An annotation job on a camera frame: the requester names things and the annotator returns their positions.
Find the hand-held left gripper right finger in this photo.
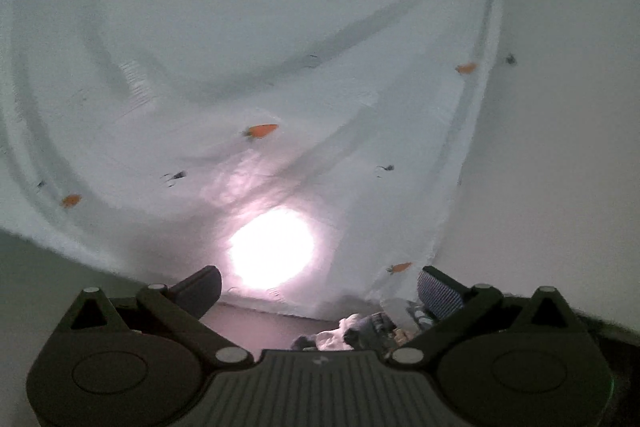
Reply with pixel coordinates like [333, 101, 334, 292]
[387, 265, 598, 365]

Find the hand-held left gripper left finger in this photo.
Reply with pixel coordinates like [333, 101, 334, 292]
[47, 264, 256, 365]

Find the folded dark grey cloth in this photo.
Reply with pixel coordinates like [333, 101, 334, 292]
[352, 312, 401, 353]

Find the white carrot print sheet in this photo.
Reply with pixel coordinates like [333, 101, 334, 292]
[0, 0, 506, 323]

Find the folded blue-grey cloth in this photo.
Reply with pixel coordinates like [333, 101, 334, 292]
[290, 334, 321, 352]

